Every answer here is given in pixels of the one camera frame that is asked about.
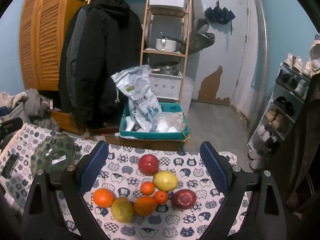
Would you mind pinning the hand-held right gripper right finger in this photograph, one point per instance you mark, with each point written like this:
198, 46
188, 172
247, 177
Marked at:
213, 167

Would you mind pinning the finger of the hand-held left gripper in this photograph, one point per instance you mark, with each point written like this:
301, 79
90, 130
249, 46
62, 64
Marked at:
11, 125

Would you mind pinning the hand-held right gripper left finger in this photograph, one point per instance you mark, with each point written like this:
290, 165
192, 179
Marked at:
92, 170

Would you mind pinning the large orange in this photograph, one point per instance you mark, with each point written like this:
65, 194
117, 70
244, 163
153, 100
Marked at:
145, 205
103, 197

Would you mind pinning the red apple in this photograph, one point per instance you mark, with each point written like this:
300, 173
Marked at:
183, 199
148, 164

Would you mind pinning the patterned ceramic bowl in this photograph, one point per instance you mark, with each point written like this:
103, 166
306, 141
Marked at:
50, 152

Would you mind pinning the bright yellow lemon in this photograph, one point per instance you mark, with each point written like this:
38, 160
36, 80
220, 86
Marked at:
165, 180

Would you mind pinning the small mandarin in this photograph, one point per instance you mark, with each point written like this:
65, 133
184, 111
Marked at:
147, 188
160, 197

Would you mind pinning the pile of grey clothes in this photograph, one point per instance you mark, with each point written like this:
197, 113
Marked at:
32, 100

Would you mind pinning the cat print tablecloth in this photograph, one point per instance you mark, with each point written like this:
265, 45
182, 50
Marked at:
125, 160

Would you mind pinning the black phone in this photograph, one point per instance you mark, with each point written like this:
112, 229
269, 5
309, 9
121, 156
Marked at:
10, 166

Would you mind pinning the brown cardboard box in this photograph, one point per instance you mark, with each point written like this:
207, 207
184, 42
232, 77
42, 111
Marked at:
150, 145

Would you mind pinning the clear plastic bag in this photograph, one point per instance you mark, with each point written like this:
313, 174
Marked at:
167, 123

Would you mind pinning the teal box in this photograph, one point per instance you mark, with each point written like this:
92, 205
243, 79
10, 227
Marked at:
150, 135

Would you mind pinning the wooden louvre doors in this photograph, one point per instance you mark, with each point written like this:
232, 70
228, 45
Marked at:
45, 42

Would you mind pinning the white rice bag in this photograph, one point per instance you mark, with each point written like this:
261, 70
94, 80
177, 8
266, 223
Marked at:
140, 92

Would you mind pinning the white perforated basket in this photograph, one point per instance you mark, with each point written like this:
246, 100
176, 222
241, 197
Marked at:
167, 87

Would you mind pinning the grey shoe rack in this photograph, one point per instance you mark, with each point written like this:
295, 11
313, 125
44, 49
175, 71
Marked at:
287, 91

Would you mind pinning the steel pot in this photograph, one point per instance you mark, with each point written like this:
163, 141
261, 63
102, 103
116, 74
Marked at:
167, 68

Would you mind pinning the black hanging coat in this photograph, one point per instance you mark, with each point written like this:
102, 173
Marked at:
100, 55

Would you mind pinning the white door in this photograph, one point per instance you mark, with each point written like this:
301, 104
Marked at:
237, 55

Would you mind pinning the metal pipe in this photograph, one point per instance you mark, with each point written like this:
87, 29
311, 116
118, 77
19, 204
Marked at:
261, 55

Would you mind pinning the wooden shelf rack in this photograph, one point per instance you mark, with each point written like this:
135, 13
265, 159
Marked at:
160, 51

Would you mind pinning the grey hanging bag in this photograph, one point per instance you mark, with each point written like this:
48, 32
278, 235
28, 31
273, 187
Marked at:
202, 40

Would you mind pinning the white cooking pot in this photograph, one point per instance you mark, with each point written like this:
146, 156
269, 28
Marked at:
167, 45

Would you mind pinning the dark blue umbrella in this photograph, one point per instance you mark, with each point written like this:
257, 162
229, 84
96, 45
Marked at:
220, 15

